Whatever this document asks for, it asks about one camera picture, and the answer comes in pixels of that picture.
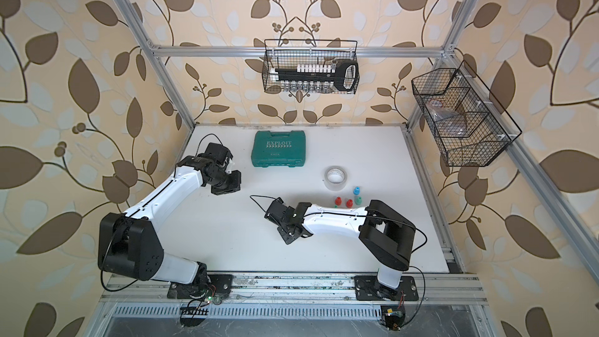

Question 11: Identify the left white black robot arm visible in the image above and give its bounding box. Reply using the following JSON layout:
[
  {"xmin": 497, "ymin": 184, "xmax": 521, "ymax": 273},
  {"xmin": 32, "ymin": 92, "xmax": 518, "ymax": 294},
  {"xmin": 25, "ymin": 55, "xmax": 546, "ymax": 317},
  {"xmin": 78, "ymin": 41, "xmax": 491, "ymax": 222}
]
[{"xmin": 98, "ymin": 150, "xmax": 241, "ymax": 285}]

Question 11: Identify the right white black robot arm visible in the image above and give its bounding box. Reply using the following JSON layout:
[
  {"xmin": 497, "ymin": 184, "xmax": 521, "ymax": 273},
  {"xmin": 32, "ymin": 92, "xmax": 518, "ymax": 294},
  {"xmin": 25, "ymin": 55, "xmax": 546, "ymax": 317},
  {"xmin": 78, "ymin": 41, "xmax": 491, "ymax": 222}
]
[{"xmin": 264, "ymin": 198, "xmax": 422, "ymax": 302}]

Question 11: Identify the green plastic tool case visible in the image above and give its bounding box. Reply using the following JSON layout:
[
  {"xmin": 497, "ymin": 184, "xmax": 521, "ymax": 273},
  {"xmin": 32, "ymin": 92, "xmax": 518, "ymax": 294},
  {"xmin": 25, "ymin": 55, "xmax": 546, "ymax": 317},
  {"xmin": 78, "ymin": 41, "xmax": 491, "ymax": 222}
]
[{"xmin": 251, "ymin": 130, "xmax": 307, "ymax": 168}]

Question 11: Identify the clear tape roll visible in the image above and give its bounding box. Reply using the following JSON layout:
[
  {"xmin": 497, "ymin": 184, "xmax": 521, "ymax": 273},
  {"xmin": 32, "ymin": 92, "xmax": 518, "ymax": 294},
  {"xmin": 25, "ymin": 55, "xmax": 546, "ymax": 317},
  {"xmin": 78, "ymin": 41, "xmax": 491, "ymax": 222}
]
[{"xmin": 323, "ymin": 166, "xmax": 348, "ymax": 191}]

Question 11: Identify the black white tool in basket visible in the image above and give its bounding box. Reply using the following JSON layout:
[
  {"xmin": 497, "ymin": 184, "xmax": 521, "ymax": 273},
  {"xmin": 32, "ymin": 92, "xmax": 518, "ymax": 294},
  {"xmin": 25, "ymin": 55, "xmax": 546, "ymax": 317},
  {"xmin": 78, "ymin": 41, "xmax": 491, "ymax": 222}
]
[{"xmin": 263, "ymin": 59, "xmax": 360, "ymax": 94}]

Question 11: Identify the plastic bag in basket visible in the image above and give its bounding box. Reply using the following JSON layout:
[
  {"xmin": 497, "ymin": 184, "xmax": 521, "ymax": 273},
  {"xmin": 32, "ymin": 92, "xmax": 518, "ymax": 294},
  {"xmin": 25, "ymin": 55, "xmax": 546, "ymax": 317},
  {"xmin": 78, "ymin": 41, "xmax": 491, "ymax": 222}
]
[{"xmin": 427, "ymin": 100, "xmax": 467, "ymax": 137}]

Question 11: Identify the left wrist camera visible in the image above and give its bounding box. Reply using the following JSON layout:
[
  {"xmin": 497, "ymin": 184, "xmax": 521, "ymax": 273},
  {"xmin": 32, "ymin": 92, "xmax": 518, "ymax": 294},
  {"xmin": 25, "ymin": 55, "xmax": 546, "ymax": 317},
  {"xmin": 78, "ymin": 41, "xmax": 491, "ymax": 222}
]
[{"xmin": 201, "ymin": 143, "xmax": 233, "ymax": 168}]

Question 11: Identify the centre black wire basket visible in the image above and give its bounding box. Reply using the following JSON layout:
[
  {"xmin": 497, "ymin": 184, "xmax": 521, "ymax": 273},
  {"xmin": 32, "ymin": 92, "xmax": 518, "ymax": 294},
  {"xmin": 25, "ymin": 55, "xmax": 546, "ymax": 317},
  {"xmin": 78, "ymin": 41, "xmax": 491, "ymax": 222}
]
[{"xmin": 261, "ymin": 38, "xmax": 360, "ymax": 95}]

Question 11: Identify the black wire basket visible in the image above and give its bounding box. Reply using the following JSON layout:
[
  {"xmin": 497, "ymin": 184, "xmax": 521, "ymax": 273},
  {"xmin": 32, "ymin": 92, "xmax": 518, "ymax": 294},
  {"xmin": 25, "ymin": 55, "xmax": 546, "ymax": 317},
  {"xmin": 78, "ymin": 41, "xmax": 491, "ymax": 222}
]
[
  {"xmin": 261, "ymin": 38, "xmax": 360, "ymax": 95},
  {"xmin": 411, "ymin": 61, "xmax": 522, "ymax": 167}
]

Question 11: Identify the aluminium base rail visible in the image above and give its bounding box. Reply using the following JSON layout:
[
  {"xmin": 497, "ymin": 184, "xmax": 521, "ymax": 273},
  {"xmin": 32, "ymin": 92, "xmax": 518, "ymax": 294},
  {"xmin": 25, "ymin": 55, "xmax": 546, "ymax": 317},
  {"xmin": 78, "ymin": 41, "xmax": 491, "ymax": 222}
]
[{"xmin": 97, "ymin": 272, "xmax": 488, "ymax": 321}]

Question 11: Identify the right black wire basket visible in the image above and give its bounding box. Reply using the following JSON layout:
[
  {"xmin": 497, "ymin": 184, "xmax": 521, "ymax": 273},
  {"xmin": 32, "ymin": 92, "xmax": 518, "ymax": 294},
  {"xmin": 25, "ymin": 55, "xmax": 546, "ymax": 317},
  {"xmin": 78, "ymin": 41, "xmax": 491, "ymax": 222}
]
[{"xmin": 411, "ymin": 61, "xmax": 522, "ymax": 167}]

